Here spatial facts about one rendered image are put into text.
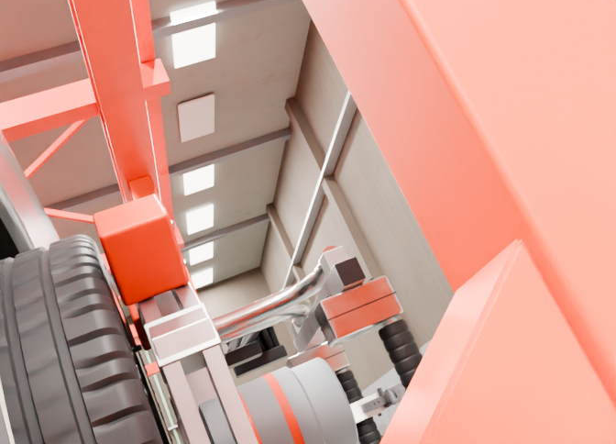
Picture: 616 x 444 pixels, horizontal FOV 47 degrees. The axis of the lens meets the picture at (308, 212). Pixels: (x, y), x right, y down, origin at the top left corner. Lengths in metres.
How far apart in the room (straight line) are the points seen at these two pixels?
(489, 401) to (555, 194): 0.14
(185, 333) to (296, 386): 0.25
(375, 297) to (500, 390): 0.41
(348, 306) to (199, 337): 0.19
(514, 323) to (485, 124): 0.13
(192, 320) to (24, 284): 0.18
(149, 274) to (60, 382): 0.16
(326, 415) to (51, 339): 0.38
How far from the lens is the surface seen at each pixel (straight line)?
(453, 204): 0.54
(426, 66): 0.52
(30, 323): 0.74
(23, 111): 4.64
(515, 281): 0.47
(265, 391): 0.94
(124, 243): 0.76
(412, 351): 0.84
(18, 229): 1.20
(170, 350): 0.73
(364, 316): 0.83
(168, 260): 0.78
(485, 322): 0.45
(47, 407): 0.68
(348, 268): 0.82
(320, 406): 0.93
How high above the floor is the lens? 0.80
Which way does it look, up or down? 18 degrees up
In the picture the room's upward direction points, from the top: 25 degrees counter-clockwise
